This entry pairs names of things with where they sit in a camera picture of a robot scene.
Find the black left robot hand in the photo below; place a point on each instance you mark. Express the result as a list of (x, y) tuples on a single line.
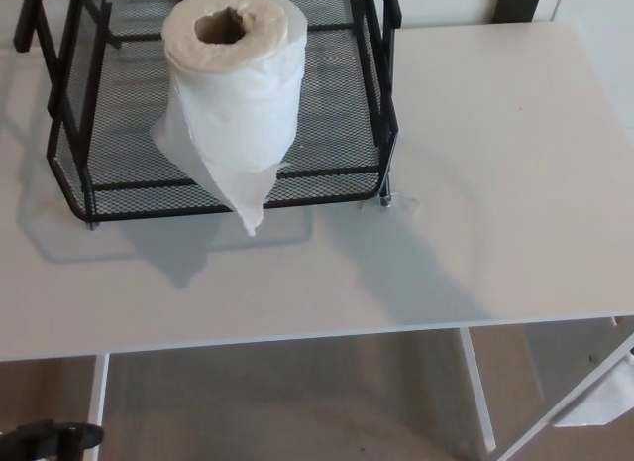
[(44, 441)]

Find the white toilet paper roll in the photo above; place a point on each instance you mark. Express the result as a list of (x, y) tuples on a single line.
[(238, 114)]

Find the black mesh file tray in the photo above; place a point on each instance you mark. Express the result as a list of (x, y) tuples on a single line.
[(148, 200)]

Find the white fabric side pouch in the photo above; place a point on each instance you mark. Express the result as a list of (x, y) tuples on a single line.
[(604, 396)]

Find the white cabinet row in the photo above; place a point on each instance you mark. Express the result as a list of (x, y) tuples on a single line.
[(446, 5)]

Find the white desk with metal frame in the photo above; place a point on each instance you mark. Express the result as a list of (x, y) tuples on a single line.
[(470, 134)]

